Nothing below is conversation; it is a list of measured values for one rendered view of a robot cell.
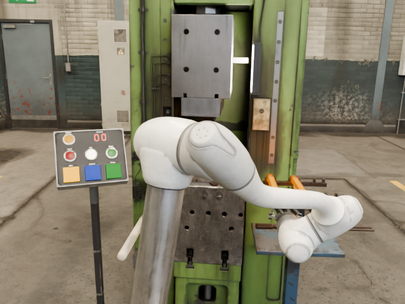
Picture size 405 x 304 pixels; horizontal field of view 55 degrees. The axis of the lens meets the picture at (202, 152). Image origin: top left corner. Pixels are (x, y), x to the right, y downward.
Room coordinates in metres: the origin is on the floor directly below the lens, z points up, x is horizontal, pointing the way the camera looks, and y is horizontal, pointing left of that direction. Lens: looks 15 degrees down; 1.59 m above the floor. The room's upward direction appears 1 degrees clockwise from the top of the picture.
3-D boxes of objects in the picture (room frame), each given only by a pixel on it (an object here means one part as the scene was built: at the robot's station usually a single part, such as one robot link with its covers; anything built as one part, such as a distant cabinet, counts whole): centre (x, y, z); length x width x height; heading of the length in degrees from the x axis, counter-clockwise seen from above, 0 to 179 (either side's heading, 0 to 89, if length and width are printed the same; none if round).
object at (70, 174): (1.77, 0.63, 1.01); 0.07 x 0.05 x 0.07; 110
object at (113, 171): (1.84, 0.44, 1.01); 0.07 x 0.05 x 0.07; 110
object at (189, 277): (2.17, -0.06, 0.23); 0.55 x 0.37 x 0.47; 175
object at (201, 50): (2.16, -0.05, 1.56); 0.42 x 0.39 x 0.40; 175
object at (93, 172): (1.81, 0.54, 1.01); 0.07 x 0.05 x 0.07; 110
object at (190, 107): (2.16, -0.01, 1.32); 0.42 x 0.20 x 0.10; 175
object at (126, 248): (1.90, 0.37, 0.62); 0.44 x 0.05 x 0.05; 175
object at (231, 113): (2.48, -0.08, 1.37); 0.41 x 0.10 x 0.91; 85
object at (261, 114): (2.05, -0.31, 1.27); 0.09 x 0.02 x 0.17; 85
